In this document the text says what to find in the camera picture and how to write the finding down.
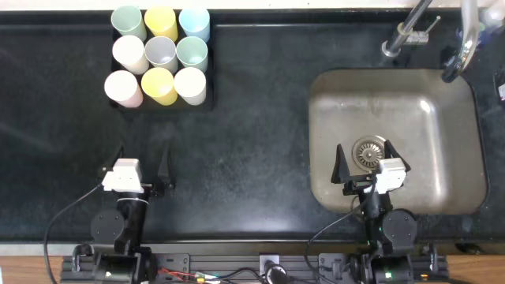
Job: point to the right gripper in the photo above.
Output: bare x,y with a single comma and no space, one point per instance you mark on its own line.
357,185

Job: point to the steel sink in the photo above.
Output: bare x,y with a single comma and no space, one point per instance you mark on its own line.
434,138

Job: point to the pink cup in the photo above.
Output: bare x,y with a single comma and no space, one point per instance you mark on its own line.
123,88

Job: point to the grey cup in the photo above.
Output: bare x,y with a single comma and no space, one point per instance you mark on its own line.
160,52

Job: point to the steel tap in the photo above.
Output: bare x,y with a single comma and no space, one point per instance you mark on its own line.
394,41

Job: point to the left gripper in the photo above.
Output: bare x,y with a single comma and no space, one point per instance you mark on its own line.
158,189

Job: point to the yellow cup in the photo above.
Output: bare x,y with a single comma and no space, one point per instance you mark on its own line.
159,84
160,20

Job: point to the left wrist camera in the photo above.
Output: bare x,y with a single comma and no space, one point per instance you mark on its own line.
124,175

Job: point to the blue cup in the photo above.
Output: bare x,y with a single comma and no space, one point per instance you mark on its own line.
194,21

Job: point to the white cup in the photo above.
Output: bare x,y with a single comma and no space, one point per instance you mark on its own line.
129,53
190,83

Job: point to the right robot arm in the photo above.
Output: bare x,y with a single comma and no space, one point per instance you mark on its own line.
394,229

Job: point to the mounting rail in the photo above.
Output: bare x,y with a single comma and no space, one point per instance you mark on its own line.
229,266

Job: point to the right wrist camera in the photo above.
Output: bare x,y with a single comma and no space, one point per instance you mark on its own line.
390,175

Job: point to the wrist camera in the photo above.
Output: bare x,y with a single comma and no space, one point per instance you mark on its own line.
390,175
124,175

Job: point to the green cup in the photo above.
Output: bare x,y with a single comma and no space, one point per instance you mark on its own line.
192,52
127,20

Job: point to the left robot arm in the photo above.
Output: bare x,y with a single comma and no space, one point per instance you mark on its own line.
118,229

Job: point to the black tray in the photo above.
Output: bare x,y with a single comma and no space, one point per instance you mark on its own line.
211,79

